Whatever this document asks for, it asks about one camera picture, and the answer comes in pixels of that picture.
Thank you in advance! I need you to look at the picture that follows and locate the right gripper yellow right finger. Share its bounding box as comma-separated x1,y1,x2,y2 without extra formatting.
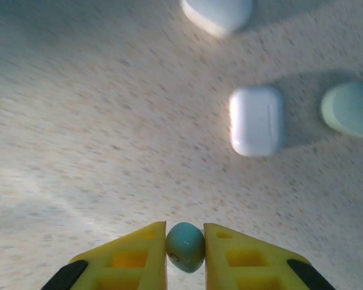
204,222,336,290

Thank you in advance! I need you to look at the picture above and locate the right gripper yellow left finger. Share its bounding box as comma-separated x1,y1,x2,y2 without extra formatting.
44,222,169,290

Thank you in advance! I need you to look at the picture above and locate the small blue-white bottle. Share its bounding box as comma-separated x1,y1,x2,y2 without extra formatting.
165,222,206,275

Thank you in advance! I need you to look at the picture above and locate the glossy white earbud case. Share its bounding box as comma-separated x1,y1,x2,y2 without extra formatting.
229,86,285,157

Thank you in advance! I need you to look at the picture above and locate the teal earbud case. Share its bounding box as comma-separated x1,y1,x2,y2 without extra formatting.
320,80,363,140

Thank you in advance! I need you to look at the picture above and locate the matte white rounded earbud case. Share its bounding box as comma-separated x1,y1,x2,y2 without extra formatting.
180,0,254,39

